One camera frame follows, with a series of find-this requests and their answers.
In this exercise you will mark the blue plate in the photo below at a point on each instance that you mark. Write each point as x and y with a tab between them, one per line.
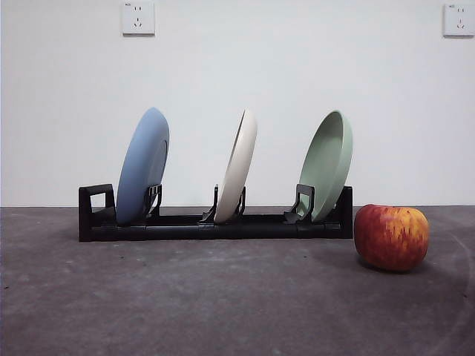
139	167

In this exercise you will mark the red yellow apple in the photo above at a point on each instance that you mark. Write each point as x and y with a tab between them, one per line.
391	237

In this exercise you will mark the beige plate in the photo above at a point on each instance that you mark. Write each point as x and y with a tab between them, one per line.
237	174

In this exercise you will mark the black plate rack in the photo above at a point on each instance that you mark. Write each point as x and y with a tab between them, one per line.
193	231

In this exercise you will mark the green plate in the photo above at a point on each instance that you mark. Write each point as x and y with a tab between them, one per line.
326	163

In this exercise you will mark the white wall socket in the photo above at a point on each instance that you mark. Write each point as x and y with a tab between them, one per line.
459	20
138	18

